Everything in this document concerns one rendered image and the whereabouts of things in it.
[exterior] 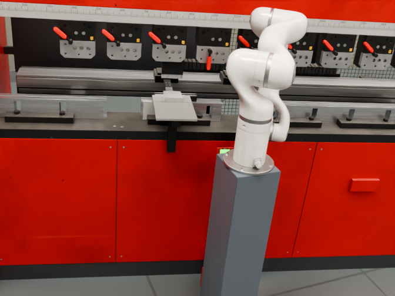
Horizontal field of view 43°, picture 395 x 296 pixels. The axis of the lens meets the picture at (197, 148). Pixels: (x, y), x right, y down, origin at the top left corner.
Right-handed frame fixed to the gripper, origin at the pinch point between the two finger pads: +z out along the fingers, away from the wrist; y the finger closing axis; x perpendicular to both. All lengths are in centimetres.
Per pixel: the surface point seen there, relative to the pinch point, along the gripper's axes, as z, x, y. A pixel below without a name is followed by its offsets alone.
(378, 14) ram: -66, 59, -34
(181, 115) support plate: -24.1, -32.9, -11.6
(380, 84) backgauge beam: -18, 88, -59
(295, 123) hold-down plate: -12.9, 27.1, -25.4
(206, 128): -10.5, -18.2, -23.9
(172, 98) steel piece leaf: -25, -35, -27
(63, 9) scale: -61, -83, -37
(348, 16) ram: -64, 44, -34
